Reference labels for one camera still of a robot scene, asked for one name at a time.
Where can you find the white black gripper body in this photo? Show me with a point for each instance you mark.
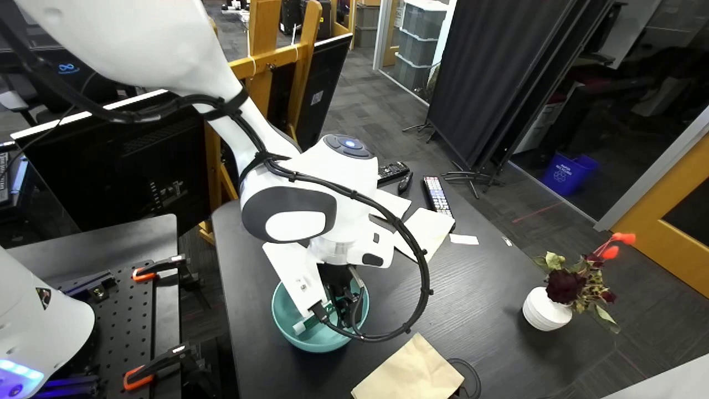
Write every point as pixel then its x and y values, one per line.
pixel 314 294

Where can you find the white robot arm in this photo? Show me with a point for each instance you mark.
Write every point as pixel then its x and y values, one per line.
pixel 161 46

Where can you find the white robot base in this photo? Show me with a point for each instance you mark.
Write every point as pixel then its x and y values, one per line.
pixel 40 329

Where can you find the blue bowl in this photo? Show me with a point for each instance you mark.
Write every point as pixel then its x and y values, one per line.
pixel 311 333

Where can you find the tan paper napkin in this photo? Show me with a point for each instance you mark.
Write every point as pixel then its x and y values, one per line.
pixel 415 371

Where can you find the black remote control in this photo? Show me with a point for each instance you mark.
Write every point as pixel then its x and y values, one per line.
pixel 392 171

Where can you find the grey button remote control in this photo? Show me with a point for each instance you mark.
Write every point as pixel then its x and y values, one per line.
pixel 438 195

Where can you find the black perforated mounting board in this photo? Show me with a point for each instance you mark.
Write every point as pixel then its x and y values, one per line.
pixel 123 335

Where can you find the black computer monitor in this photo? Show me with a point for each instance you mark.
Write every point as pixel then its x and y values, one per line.
pixel 106 174

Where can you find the white vase with flowers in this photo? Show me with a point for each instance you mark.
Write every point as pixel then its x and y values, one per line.
pixel 572 289

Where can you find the blue bin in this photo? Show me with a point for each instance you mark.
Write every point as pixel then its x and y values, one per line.
pixel 568 174

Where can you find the black folding screen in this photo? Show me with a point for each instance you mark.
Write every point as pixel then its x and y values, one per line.
pixel 493 57

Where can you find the orange handled clamp left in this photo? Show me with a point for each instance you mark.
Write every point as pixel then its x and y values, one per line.
pixel 167 272

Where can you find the orange handled clamp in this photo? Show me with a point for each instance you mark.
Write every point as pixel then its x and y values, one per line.
pixel 167 272
pixel 176 359

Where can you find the orange handled clamp right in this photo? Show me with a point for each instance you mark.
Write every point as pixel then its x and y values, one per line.
pixel 176 359

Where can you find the wooden easel frame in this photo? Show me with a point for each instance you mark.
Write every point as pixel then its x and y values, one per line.
pixel 278 68

